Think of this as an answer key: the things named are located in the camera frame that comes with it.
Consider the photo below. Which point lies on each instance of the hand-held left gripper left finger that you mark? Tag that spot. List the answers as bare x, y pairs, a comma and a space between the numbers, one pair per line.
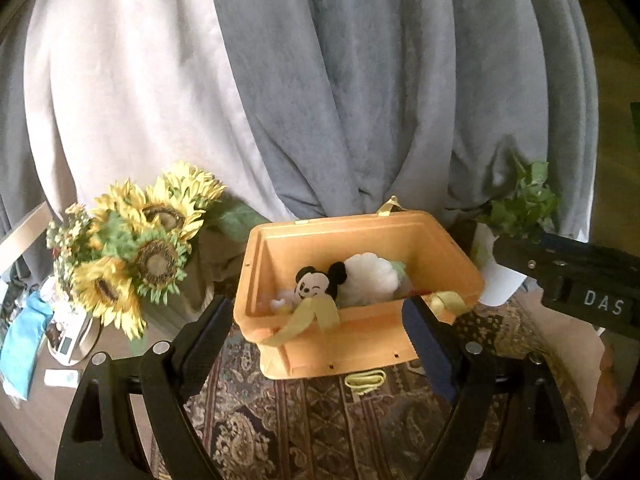
197, 360

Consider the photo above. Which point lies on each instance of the yellow green ribbon loop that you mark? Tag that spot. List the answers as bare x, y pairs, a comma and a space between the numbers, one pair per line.
365, 380

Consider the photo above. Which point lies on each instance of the patterned brown rug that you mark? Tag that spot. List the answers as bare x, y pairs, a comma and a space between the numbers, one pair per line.
300, 435

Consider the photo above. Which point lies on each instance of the grey ribbed vase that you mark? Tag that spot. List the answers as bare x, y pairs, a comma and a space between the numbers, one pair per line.
205, 280

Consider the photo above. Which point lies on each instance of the wooden head desk lamp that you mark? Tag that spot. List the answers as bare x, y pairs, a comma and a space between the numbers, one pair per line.
25, 232

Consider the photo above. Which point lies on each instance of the sunflower bouquet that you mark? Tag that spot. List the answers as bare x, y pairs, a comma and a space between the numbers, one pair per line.
140, 250

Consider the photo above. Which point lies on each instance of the black white mouse plush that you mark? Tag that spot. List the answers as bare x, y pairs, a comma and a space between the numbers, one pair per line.
312, 287

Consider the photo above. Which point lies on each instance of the light blue cloth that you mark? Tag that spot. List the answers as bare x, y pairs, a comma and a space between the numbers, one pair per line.
25, 350

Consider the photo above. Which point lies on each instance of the flat white box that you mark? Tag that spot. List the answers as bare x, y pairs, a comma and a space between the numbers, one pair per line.
61, 377

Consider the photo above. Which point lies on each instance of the beige curtain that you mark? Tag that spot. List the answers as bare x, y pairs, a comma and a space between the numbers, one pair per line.
140, 85

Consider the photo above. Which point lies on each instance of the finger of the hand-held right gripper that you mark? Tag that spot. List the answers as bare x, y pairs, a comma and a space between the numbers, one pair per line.
565, 243
525, 257

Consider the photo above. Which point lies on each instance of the green plant in white pot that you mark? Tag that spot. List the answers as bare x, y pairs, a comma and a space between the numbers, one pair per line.
520, 205

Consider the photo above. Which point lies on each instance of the white green vegetable plush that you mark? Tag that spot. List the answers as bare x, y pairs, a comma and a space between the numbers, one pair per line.
370, 277

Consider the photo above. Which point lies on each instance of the person's right hand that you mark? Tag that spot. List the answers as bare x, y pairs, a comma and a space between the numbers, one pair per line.
612, 400

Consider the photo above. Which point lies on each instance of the dark grey curtain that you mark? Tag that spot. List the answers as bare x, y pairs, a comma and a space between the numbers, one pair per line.
360, 85

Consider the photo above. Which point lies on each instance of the white sheer curtain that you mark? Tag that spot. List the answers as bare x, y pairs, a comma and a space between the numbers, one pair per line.
565, 110

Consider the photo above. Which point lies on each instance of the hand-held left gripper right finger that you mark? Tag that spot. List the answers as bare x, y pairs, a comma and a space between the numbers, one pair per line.
430, 350

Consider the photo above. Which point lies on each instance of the small white device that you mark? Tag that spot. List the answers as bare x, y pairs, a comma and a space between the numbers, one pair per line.
67, 347

